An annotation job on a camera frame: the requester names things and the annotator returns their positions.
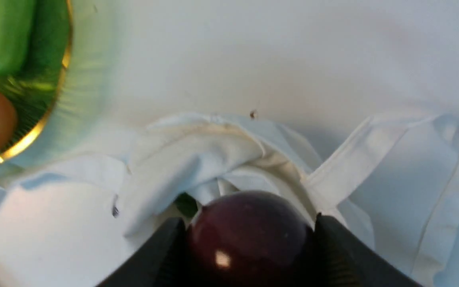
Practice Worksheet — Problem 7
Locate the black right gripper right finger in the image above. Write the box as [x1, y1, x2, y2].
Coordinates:
[311, 214, 420, 287]

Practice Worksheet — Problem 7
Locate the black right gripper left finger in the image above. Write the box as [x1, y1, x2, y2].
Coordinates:
[98, 217, 186, 287]

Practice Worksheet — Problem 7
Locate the dark purple eggplant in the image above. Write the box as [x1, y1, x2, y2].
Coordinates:
[186, 191, 314, 287]

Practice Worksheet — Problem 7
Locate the white cloth tote bag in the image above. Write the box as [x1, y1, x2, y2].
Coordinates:
[0, 109, 459, 287]

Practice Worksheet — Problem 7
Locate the green glass scalloped plate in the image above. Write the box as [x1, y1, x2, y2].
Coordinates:
[0, 0, 73, 165]

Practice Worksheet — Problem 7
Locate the green cucumber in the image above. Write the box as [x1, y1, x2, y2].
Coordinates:
[0, 0, 37, 76]

